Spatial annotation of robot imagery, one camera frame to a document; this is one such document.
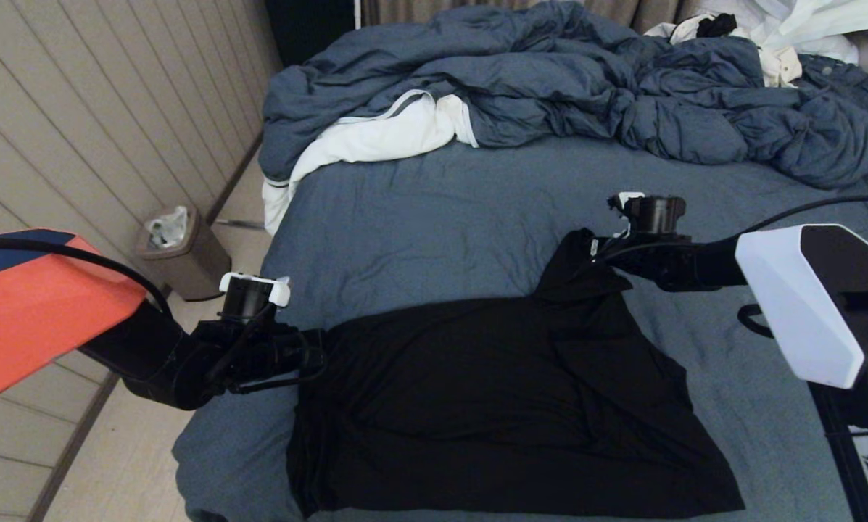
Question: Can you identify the black t-shirt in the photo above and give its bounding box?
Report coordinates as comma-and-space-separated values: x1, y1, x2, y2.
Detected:
286, 228, 745, 519

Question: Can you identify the brown trash bin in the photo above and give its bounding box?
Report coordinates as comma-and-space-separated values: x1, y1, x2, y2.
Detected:
135, 208, 233, 302

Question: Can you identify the bed with blue sheet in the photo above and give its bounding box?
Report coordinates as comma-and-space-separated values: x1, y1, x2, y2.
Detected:
173, 136, 868, 522

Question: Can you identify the crumpled blue duvet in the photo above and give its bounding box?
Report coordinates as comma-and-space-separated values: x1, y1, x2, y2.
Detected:
260, 2, 868, 191

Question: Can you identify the white quilt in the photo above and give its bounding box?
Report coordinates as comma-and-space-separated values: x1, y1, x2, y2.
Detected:
263, 91, 478, 239

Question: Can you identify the cream buttoned shirt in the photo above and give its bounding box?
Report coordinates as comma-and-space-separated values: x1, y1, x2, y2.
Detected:
758, 46, 803, 88

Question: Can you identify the small black garment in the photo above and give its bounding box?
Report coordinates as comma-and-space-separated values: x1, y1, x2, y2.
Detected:
695, 13, 737, 38

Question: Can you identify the dark blue denim garment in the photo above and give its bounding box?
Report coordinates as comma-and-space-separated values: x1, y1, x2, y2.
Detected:
796, 54, 868, 146

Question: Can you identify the white crumpled garment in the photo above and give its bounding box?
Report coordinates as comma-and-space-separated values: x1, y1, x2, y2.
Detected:
644, 0, 868, 66

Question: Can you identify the dark cabinet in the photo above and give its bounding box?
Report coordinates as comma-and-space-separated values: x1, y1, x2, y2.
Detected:
263, 0, 356, 70

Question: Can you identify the beige curtain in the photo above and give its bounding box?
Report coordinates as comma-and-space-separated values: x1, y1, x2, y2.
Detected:
361, 0, 699, 37

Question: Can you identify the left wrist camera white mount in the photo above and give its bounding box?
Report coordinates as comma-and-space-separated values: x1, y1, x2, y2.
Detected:
219, 272, 292, 321

